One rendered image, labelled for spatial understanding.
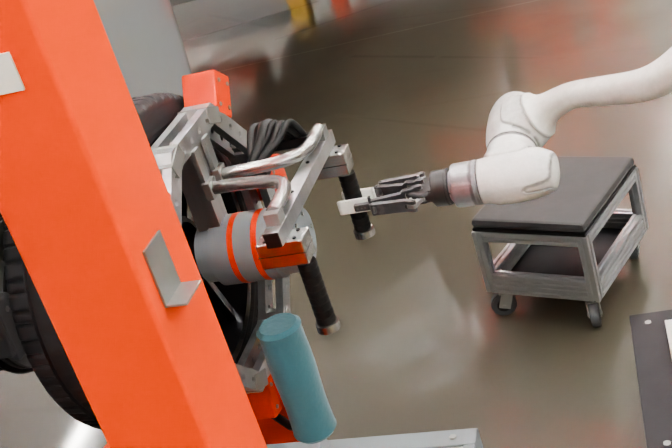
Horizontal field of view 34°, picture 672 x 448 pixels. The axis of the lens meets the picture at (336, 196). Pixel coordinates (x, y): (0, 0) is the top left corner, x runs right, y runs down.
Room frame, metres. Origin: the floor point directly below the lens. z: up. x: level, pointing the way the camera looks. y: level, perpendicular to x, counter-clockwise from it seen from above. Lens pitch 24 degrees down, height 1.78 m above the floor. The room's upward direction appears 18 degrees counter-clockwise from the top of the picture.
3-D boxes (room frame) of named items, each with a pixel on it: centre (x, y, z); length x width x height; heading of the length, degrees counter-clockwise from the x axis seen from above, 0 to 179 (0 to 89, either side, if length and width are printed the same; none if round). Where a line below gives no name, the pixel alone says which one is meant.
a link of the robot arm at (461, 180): (1.97, -0.25, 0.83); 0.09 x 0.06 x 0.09; 160
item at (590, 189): (2.81, -0.59, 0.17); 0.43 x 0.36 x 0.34; 139
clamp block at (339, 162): (2.07, -0.01, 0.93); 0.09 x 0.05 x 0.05; 70
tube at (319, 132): (2.03, 0.10, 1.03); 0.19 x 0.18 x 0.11; 70
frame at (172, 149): (1.98, 0.25, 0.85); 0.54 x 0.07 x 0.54; 160
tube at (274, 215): (1.84, 0.17, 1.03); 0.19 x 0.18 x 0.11; 70
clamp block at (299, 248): (1.75, 0.11, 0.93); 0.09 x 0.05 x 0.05; 70
